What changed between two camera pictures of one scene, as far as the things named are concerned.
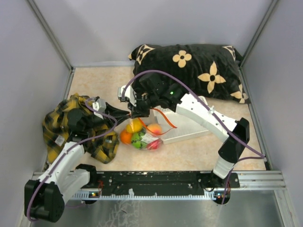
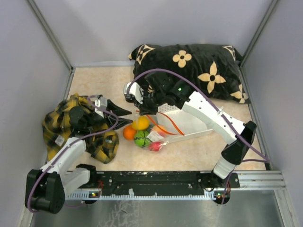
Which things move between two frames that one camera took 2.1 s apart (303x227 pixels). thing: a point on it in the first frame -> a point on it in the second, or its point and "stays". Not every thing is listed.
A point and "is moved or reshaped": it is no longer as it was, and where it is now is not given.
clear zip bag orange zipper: x=144 y=136 is moved or reshaped
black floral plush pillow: x=210 y=71 stays
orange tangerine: x=125 y=137 -> x=129 y=132
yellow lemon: x=135 y=126 is moved or reshaped
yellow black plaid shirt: x=71 y=121 stays
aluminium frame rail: x=273 y=179 stays
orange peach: x=155 y=128 is moved or reshaped
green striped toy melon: x=136 y=140 is moved or reshaped
